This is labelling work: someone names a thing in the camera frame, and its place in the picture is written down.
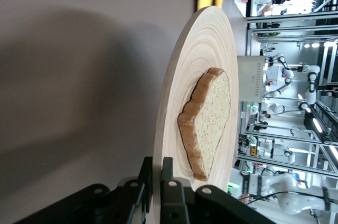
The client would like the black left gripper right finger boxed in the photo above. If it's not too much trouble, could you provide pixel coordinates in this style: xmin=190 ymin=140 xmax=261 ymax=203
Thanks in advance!
xmin=161 ymin=156 xmax=191 ymax=224

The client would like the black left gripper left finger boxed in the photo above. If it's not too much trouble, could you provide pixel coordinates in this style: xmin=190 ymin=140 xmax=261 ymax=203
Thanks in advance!
xmin=116 ymin=156 xmax=154 ymax=224

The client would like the brown-crusted toast slice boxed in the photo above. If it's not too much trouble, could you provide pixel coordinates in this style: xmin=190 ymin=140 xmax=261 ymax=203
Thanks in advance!
xmin=177 ymin=67 xmax=232 ymax=182

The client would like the round light wooden plate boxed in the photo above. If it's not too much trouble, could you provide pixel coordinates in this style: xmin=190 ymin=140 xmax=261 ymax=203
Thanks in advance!
xmin=152 ymin=6 xmax=240 ymax=224

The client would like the aluminium frame enclosure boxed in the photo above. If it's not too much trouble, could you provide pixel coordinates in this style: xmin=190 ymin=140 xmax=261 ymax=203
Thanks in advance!
xmin=245 ymin=14 xmax=338 ymax=58

